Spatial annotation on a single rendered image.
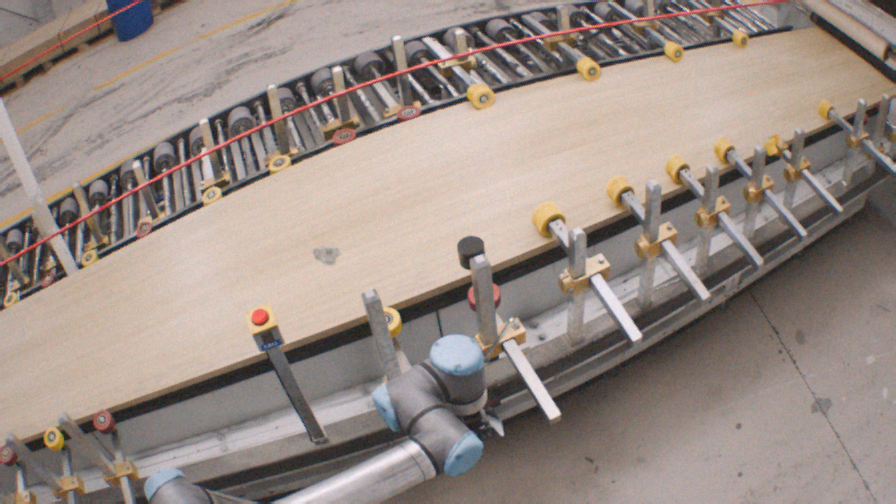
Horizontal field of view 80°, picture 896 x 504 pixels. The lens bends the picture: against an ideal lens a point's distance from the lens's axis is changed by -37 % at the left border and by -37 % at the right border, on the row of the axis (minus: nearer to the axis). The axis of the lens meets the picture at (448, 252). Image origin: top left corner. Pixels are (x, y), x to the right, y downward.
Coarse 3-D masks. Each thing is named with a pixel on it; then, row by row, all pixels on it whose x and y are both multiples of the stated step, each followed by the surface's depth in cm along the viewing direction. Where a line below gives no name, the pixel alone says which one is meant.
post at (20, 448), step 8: (8, 440) 149; (16, 440) 152; (16, 448) 152; (24, 448) 155; (24, 456) 155; (32, 456) 159; (32, 464) 158; (40, 464) 162; (40, 472) 162; (48, 472) 165; (48, 480) 166; (56, 480) 169; (56, 488) 169
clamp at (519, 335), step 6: (516, 318) 203; (504, 324) 202; (498, 330) 201; (510, 330) 201; (516, 330) 200; (522, 330) 200; (504, 336) 200; (510, 336) 199; (516, 336) 200; (522, 336) 201; (480, 342) 199; (492, 342) 199; (504, 342) 199; (516, 342) 202; (522, 342) 203; (486, 348) 198; (498, 348) 200; (492, 354) 201; (498, 354) 202
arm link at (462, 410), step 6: (486, 384) 153; (486, 390) 152; (486, 396) 153; (474, 402) 149; (480, 402) 151; (450, 408) 151; (456, 408) 150; (462, 408) 150; (468, 408) 150; (474, 408) 151; (480, 408) 152; (456, 414) 152; (462, 414) 151; (468, 414) 151
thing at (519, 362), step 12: (504, 348) 199; (516, 348) 198; (516, 360) 195; (528, 372) 192; (528, 384) 189; (540, 384) 189; (540, 396) 186; (540, 408) 186; (552, 408) 183; (552, 420) 181
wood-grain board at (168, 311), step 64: (640, 64) 279; (704, 64) 280; (768, 64) 280; (832, 64) 282; (448, 128) 256; (512, 128) 253; (576, 128) 250; (640, 128) 249; (704, 128) 247; (768, 128) 246; (256, 192) 246; (320, 192) 241; (384, 192) 237; (448, 192) 234; (512, 192) 231; (576, 192) 229; (640, 192) 226; (128, 256) 234; (192, 256) 229; (256, 256) 225; (384, 256) 219; (448, 256) 216; (512, 256) 214; (0, 320) 218; (64, 320) 215; (128, 320) 212; (192, 320) 209; (320, 320) 205; (0, 384) 195; (64, 384) 193; (128, 384) 193; (192, 384) 195; (0, 448) 175
